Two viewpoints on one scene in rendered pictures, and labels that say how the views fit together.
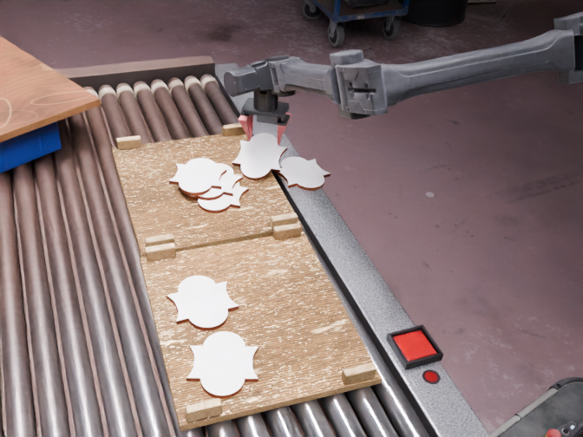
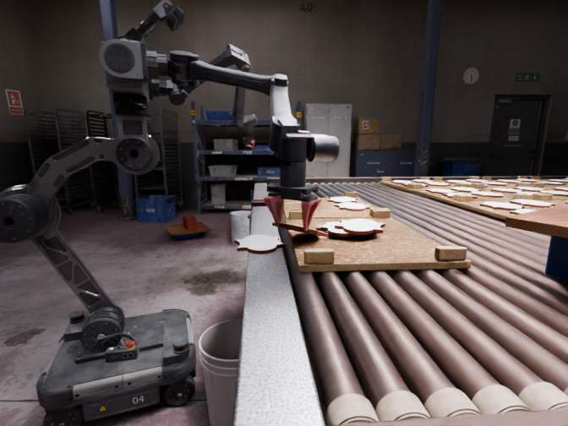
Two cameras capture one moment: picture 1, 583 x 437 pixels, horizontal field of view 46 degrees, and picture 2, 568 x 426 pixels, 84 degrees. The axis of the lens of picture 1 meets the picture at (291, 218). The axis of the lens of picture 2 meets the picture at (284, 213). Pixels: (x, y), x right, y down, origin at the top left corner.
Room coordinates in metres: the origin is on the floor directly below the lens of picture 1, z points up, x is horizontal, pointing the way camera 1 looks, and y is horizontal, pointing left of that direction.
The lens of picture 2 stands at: (2.09, 0.30, 1.16)
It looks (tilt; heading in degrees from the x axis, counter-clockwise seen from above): 12 degrees down; 199
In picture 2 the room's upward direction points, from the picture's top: straight up
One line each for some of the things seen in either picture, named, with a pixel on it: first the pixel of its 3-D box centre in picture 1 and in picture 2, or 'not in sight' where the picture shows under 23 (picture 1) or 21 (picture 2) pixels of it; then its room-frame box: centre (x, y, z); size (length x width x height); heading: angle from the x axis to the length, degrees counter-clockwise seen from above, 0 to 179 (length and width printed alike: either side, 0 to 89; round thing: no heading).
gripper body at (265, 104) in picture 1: (265, 99); (292, 177); (1.42, 0.08, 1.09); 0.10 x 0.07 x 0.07; 81
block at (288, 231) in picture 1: (287, 231); not in sight; (1.11, 0.01, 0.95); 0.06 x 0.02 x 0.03; 112
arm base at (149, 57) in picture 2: not in sight; (155, 64); (1.09, -0.54, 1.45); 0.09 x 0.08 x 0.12; 39
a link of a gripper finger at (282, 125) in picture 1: (273, 127); (283, 207); (1.41, 0.06, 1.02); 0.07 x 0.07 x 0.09; 81
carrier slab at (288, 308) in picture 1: (251, 316); (328, 207); (0.88, 0.06, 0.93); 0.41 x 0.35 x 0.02; 22
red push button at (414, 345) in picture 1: (414, 347); not in sight; (0.84, -0.24, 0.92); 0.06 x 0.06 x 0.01; 24
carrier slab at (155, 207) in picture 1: (201, 186); (357, 237); (1.27, 0.21, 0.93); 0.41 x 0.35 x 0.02; 23
